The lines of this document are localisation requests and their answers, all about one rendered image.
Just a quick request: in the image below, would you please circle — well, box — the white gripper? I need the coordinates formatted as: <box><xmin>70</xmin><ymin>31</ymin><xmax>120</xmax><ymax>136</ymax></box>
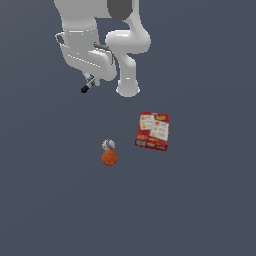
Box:
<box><xmin>55</xmin><ymin>29</ymin><xmax>118</xmax><ymax>94</ymax></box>

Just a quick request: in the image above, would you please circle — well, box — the white baseball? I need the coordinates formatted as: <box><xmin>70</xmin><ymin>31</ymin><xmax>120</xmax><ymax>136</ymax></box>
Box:
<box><xmin>101</xmin><ymin>138</ymin><xmax>116</xmax><ymax>152</ymax></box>

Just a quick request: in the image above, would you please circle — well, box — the red cracker box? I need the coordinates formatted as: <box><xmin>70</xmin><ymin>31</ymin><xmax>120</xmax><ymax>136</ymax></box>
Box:
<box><xmin>134</xmin><ymin>111</ymin><xmax>171</xmax><ymax>152</ymax></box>

